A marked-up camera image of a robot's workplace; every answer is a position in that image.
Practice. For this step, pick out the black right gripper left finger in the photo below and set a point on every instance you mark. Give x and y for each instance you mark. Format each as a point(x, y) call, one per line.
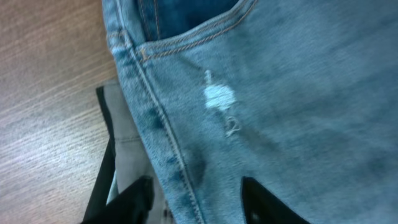
point(129, 207)

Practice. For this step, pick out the light blue denim jeans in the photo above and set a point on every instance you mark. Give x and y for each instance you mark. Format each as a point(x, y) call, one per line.
point(299, 95)

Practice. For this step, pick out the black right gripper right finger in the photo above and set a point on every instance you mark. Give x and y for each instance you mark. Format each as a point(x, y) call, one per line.
point(260, 206)

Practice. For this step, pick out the light blue cloth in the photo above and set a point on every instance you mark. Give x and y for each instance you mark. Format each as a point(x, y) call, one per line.
point(113, 190)

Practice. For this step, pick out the grey folded trousers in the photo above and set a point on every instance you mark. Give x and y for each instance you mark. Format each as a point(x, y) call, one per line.
point(131, 159)

